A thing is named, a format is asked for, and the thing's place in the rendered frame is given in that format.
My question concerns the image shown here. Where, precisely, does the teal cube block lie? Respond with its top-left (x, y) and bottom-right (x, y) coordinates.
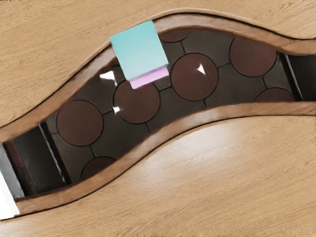
top-left (109, 20), bottom-right (170, 82)

